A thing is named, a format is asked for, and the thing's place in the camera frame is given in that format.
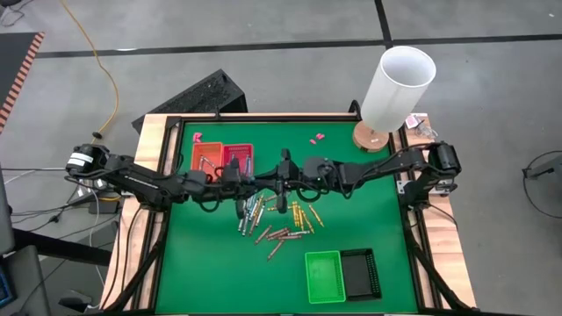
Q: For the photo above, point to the red plastic basket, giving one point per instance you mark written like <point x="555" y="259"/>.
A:
<point x="241" y="150"/>

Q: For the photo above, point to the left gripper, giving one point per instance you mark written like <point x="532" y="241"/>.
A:
<point x="228" y="184"/>

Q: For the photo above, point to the grey power strip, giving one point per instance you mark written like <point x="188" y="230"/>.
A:
<point x="85" y="193"/>

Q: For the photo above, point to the orange plastic basket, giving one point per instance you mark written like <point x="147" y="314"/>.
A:
<point x="206" y="150"/>

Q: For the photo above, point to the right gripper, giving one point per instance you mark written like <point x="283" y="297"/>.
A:
<point x="311" y="175"/>

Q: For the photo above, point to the white lamp wooden base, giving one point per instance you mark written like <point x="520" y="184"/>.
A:
<point x="395" y="92"/>

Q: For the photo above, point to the pink card packet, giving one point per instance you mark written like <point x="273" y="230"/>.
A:
<point x="415" y="119"/>

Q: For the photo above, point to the red crayons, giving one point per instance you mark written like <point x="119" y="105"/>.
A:
<point x="277" y="232"/>

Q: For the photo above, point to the black power box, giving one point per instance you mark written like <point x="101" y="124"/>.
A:
<point x="103" y="205"/>

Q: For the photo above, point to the green table mat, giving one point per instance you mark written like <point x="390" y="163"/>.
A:
<point x="211" y="272"/>

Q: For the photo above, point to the black plastic basket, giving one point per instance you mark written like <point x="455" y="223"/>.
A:
<point x="358" y="275"/>

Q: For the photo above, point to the black foam case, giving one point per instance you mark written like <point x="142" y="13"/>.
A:
<point x="197" y="96"/>

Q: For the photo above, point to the green plastic basket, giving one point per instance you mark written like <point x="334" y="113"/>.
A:
<point x="325" y="277"/>

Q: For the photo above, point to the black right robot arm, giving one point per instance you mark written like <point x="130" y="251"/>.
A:
<point x="386" y="167"/>

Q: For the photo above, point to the blue crayon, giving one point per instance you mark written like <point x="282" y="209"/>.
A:
<point x="254" y="206"/>

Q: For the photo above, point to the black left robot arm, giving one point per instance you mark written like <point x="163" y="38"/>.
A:
<point x="140" y="182"/>

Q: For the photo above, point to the black mat striped edge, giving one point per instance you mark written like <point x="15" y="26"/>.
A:
<point x="11" y="61"/>

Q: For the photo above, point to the black aluminium table frame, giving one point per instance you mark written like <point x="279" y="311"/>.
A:
<point x="263" y="118"/>

